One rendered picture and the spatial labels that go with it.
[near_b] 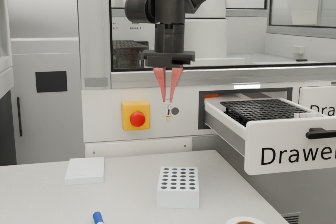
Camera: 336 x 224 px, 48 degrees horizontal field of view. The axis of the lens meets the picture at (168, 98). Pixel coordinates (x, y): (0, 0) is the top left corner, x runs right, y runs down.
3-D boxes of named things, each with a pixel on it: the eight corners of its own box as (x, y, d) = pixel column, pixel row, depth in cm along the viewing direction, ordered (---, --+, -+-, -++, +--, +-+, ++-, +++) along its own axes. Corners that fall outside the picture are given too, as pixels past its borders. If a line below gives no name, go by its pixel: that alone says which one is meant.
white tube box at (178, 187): (199, 209, 75) (199, 191, 74) (157, 208, 76) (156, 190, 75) (197, 182, 87) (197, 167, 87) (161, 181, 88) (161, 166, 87)
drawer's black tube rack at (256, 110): (321, 144, 91) (323, 118, 89) (253, 149, 87) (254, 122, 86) (276, 120, 112) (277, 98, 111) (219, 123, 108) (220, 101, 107)
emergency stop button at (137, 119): (146, 127, 98) (146, 112, 97) (130, 128, 97) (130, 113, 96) (144, 124, 101) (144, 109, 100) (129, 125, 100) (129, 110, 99)
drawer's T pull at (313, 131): (341, 137, 76) (342, 131, 75) (308, 140, 74) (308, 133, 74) (330, 132, 79) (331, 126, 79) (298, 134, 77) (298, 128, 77)
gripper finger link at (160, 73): (155, 97, 79) (156, 52, 77) (189, 99, 79) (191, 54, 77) (151, 105, 73) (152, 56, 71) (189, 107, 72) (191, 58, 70)
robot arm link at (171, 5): (172, -10, 67) (192, -8, 71) (144, -10, 72) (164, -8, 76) (171, 29, 69) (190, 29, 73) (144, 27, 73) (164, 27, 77)
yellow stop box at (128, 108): (150, 130, 101) (150, 104, 99) (123, 132, 99) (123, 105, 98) (147, 125, 106) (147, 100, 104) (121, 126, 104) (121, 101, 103)
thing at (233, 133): (359, 155, 84) (362, 129, 83) (251, 165, 79) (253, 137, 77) (272, 112, 122) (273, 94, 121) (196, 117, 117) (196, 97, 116)
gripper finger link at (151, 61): (148, 97, 79) (149, 52, 77) (182, 98, 79) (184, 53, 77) (144, 105, 73) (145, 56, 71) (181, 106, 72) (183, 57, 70)
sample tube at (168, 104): (172, 122, 76) (170, 99, 75) (165, 122, 76) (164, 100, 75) (172, 120, 77) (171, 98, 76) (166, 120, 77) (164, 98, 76)
